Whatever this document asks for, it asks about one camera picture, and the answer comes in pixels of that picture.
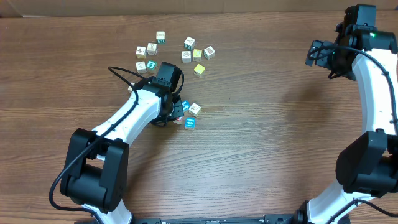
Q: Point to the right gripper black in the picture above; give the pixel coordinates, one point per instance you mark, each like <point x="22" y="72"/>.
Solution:
<point x="315" y="53"/>

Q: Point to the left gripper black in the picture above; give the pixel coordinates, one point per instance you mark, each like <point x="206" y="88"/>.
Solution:
<point x="178" y="109"/>

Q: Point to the blue number 5 block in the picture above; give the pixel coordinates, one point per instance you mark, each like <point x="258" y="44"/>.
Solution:
<point x="185" y="105"/>

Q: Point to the red number 3 block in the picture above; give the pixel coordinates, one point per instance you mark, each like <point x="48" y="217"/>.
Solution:
<point x="178" y="120"/>

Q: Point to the plain block red car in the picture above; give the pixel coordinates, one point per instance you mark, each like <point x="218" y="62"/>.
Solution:
<point x="194" y="109"/>

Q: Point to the blue letter H block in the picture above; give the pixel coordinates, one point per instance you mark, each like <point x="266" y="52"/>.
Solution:
<point x="190" y="123"/>

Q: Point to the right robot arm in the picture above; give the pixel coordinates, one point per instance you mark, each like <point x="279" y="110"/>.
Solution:
<point x="367" y="168"/>

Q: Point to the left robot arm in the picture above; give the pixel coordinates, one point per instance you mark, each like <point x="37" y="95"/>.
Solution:
<point x="94" y="176"/>

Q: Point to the yellow block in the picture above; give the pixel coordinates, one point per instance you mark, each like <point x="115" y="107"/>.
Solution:
<point x="197" y="55"/>
<point x="199" y="71"/>

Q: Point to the plain block letter T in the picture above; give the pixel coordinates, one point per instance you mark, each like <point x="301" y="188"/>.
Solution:
<point x="130" y="88"/>

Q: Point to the green number 4 block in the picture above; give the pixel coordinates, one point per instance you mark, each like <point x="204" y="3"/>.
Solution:
<point x="151" y="66"/>

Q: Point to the plain wooden block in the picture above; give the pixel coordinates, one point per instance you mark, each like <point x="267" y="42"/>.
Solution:
<point x="141" y="67"/>

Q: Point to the plain block red drawing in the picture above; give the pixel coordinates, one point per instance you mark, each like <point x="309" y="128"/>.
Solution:
<point x="186" y="56"/>

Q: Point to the yellow top block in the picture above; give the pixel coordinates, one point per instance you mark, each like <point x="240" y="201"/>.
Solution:
<point x="197" y="55"/>

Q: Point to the plain block K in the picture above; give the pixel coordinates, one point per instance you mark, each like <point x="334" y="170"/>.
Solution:
<point x="152" y="49"/>

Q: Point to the block with red picture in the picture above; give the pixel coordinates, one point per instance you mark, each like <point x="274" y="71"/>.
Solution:
<point x="141" y="52"/>

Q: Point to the white block green side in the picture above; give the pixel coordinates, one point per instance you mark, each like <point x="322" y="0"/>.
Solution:
<point x="209" y="52"/>

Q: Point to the white block teal side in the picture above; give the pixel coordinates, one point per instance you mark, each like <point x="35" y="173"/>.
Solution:
<point x="189" y="43"/>

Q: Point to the block with teal side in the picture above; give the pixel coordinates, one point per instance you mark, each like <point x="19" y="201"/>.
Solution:
<point x="160" y="37"/>

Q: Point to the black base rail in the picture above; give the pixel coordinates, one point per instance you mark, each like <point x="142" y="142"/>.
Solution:
<point x="267" y="219"/>

